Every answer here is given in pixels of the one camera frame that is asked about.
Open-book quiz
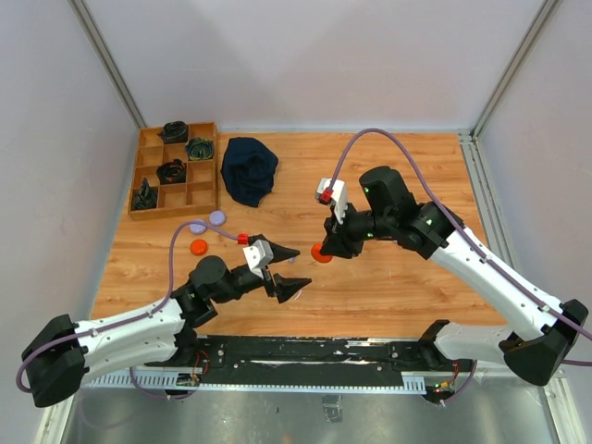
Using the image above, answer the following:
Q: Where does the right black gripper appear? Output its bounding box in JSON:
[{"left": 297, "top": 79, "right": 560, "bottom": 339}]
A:
[{"left": 319, "top": 200, "right": 394, "bottom": 259}]

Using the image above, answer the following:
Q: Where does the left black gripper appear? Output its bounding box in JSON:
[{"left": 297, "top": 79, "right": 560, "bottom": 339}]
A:
[{"left": 212, "top": 240, "right": 312, "bottom": 303}]

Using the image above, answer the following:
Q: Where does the orange earbud charging case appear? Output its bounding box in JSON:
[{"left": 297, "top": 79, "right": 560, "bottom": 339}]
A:
[{"left": 311, "top": 243, "right": 333, "bottom": 264}]

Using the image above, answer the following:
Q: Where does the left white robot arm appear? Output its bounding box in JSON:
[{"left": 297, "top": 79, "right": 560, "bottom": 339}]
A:
[{"left": 17, "top": 237, "right": 312, "bottom": 408}]

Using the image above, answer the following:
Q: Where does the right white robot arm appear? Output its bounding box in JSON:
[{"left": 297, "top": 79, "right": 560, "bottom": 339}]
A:
[{"left": 315, "top": 166, "right": 588, "bottom": 387}]

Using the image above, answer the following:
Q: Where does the purple charging case right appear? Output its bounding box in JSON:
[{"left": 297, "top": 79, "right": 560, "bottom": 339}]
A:
[{"left": 208, "top": 210, "right": 227, "bottom": 227}]

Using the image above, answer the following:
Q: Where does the purple charging case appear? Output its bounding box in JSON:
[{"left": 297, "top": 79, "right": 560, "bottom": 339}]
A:
[
  {"left": 189, "top": 219, "right": 208, "bottom": 235},
  {"left": 208, "top": 210, "right": 227, "bottom": 227}
]

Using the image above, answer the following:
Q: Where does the purple charging case left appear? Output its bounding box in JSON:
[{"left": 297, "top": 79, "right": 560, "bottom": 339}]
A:
[{"left": 189, "top": 219, "right": 208, "bottom": 235}]

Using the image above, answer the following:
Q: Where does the dark blue cloth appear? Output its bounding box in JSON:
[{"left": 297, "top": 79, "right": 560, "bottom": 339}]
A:
[{"left": 220, "top": 137, "right": 278, "bottom": 208}]

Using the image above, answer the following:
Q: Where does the wooden compartment tray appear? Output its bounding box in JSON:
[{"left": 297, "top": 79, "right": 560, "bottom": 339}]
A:
[{"left": 127, "top": 122, "right": 219, "bottom": 221}]

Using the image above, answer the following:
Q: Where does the green patterned rolled belt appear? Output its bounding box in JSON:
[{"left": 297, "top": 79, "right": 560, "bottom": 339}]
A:
[{"left": 185, "top": 137, "right": 215, "bottom": 161}]

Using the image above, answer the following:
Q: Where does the black rolled belt middle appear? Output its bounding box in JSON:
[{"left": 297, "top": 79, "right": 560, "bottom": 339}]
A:
[{"left": 156, "top": 158, "right": 187, "bottom": 185}]

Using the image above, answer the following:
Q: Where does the black rolled belt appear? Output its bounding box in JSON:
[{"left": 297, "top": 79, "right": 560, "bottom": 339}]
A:
[
  {"left": 158, "top": 120, "right": 189, "bottom": 144},
  {"left": 156, "top": 158, "right": 187, "bottom": 185}
]

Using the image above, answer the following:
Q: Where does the dark folded belt bottom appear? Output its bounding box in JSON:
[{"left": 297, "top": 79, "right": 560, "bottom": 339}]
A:
[{"left": 130, "top": 178, "right": 158, "bottom": 211}]

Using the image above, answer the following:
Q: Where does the black rolled belt top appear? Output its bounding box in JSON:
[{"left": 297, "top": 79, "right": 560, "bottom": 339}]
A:
[{"left": 158, "top": 120, "right": 189, "bottom": 144}]

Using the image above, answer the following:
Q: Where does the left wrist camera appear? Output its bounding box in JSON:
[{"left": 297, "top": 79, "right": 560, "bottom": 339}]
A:
[{"left": 242, "top": 240, "right": 274, "bottom": 278}]

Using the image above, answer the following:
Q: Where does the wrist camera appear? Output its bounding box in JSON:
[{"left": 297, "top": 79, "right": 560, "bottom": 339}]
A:
[
  {"left": 314, "top": 178, "right": 348, "bottom": 225},
  {"left": 242, "top": 240, "right": 274, "bottom": 278}
]

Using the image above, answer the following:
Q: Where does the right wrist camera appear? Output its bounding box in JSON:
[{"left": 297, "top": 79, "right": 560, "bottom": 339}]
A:
[{"left": 314, "top": 178, "right": 348, "bottom": 225}]

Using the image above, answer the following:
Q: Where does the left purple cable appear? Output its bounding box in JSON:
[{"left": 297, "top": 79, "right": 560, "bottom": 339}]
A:
[{"left": 16, "top": 219, "right": 251, "bottom": 394}]

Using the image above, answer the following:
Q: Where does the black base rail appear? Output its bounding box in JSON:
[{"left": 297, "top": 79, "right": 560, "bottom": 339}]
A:
[{"left": 148, "top": 336, "right": 470, "bottom": 389}]

